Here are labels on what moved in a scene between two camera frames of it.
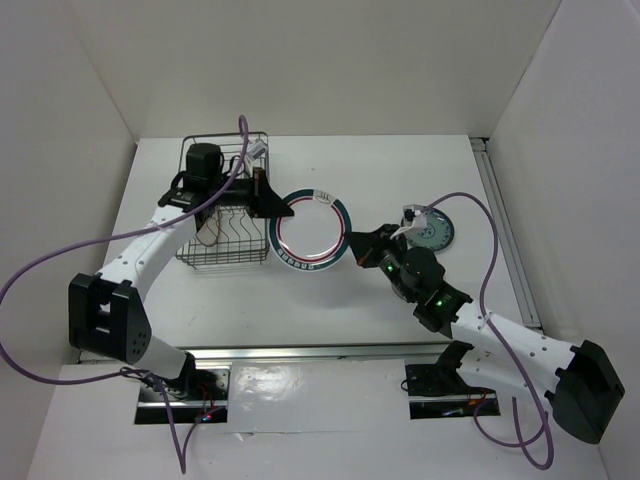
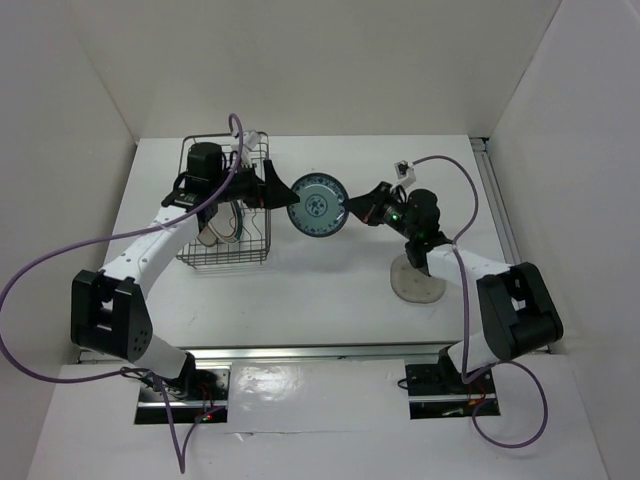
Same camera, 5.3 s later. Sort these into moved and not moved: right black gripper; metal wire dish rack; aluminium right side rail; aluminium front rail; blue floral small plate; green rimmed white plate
Moved: blue floral small plate; right black gripper; green rimmed white plate
Not moved: metal wire dish rack; aluminium right side rail; aluminium front rail
